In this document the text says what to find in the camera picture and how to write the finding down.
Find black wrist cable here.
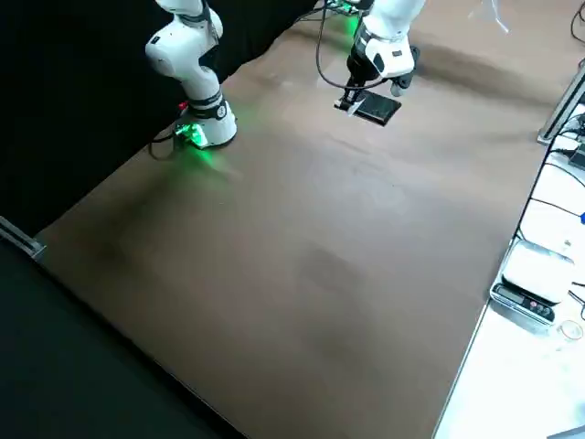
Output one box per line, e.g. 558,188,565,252
314,6,356,91

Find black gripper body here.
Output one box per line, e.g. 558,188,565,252
346,36,380,89

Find grey frame corner piece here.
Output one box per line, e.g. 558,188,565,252
0,214,48,262

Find clear tape ring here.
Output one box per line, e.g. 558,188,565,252
559,319,584,342

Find black arm base cable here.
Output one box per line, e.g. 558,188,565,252
149,125,185,160

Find aluminium frame post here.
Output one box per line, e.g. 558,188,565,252
537,63,585,145

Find silver digital scale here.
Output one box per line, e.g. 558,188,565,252
489,239,578,324

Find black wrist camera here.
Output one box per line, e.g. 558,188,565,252
388,45,420,98

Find black thin desk cable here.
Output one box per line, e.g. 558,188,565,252
515,132,585,243

